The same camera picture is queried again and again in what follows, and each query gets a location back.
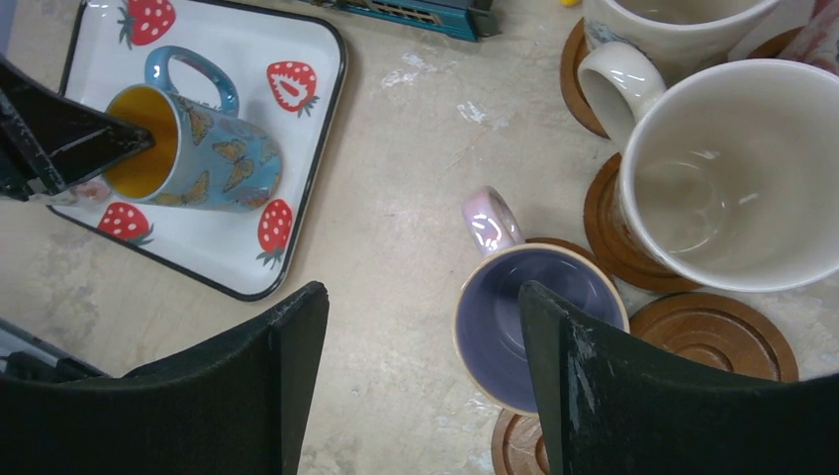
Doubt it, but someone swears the blue butterfly mug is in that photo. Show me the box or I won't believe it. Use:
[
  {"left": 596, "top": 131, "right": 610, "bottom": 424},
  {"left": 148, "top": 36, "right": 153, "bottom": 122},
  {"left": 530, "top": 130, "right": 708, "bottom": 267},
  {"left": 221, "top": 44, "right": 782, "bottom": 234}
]
[{"left": 102, "top": 46, "right": 282, "bottom": 213}]

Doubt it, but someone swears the cream floral mug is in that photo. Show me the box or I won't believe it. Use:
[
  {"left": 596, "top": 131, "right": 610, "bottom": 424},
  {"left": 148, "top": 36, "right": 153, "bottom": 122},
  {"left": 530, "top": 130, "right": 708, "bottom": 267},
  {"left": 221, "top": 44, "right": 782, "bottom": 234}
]
[{"left": 583, "top": 0, "right": 779, "bottom": 85}]

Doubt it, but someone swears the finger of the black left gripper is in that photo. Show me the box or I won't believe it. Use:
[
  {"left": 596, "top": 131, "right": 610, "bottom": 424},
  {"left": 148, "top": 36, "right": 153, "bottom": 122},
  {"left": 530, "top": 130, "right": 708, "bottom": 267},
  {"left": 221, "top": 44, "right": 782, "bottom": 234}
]
[{"left": 1, "top": 57, "right": 155, "bottom": 202}]

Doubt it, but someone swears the dark network switch box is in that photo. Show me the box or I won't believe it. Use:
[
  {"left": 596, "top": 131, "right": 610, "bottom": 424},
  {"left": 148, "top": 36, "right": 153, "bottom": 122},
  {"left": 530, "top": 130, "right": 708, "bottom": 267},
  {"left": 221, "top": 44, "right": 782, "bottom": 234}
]
[{"left": 308, "top": 0, "right": 501, "bottom": 43}]

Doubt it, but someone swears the pink mug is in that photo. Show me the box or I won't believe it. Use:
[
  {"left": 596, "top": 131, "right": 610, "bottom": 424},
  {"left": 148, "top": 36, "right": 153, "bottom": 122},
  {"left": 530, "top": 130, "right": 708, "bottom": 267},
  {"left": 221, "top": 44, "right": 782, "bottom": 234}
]
[{"left": 778, "top": 1, "right": 838, "bottom": 75}]

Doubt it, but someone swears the purple interior mug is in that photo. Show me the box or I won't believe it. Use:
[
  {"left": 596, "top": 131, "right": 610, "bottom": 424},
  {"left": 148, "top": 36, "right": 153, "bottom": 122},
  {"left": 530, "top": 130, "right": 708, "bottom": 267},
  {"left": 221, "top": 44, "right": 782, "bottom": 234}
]
[{"left": 453, "top": 186, "right": 630, "bottom": 418}]

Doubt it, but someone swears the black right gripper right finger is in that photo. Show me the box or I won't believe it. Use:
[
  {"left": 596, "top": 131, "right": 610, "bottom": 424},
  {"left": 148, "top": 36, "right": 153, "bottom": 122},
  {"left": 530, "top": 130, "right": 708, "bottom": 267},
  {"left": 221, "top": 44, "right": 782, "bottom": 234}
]
[{"left": 517, "top": 281, "right": 838, "bottom": 474}]

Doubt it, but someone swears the wooden coaster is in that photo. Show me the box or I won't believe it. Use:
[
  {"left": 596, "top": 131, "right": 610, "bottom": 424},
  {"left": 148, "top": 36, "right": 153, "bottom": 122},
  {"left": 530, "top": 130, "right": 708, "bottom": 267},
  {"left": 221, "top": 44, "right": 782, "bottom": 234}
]
[
  {"left": 559, "top": 20, "right": 608, "bottom": 139},
  {"left": 491, "top": 410, "right": 550, "bottom": 475},
  {"left": 525, "top": 237, "right": 614, "bottom": 282},
  {"left": 747, "top": 27, "right": 803, "bottom": 59},
  {"left": 630, "top": 292, "right": 799, "bottom": 382},
  {"left": 584, "top": 153, "right": 700, "bottom": 293}
]

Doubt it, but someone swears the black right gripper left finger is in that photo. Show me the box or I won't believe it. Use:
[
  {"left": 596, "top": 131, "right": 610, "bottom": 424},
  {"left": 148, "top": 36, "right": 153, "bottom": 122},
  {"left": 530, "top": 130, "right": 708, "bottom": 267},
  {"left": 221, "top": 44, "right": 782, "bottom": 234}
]
[{"left": 1, "top": 281, "right": 329, "bottom": 474}]

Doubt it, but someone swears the white strawberry tray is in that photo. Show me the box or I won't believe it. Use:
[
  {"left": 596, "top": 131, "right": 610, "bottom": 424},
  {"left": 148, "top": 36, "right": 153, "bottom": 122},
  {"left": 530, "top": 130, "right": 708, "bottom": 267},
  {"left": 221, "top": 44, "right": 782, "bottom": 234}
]
[{"left": 55, "top": 1, "right": 347, "bottom": 301}]

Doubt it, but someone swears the orange interior mug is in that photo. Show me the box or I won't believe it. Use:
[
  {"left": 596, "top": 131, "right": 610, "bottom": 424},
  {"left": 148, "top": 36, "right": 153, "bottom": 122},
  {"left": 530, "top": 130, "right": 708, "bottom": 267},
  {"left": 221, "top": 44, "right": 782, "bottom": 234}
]
[{"left": 30, "top": 177, "right": 112, "bottom": 207}]

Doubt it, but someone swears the wooden coaster front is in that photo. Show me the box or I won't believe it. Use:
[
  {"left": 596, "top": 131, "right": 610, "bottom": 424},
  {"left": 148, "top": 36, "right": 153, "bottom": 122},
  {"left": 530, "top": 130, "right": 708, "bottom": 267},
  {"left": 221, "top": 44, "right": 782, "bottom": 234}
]
[{"left": 491, "top": 410, "right": 550, "bottom": 475}]

